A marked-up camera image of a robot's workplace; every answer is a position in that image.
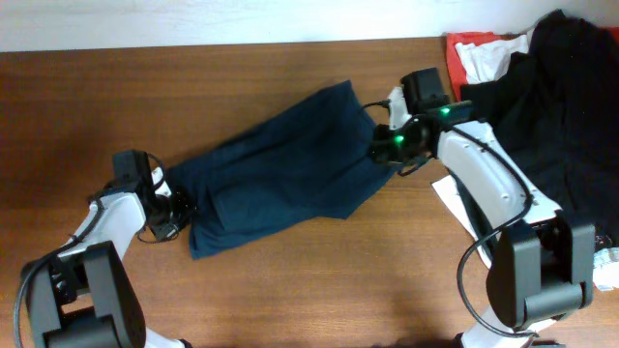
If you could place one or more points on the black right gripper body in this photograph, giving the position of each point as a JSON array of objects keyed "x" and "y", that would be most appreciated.
[{"x": 401, "y": 145}]

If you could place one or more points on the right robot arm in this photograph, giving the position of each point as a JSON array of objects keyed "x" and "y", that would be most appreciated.
[{"x": 541, "y": 269}]

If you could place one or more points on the white garment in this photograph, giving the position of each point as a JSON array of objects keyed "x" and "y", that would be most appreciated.
[{"x": 478, "y": 57}]

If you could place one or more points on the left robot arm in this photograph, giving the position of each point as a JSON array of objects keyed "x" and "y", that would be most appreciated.
[{"x": 79, "y": 294}]

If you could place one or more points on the navy blue shorts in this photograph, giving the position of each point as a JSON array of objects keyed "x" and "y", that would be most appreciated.
[{"x": 308, "y": 162}]

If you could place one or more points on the black garment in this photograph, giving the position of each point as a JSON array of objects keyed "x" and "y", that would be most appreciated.
[{"x": 555, "y": 112}]

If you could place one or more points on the red orange garment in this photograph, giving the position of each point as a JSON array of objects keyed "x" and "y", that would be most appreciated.
[{"x": 570, "y": 64}]

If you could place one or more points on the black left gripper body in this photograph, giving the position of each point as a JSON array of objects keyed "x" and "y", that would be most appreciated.
[{"x": 170, "y": 218}]

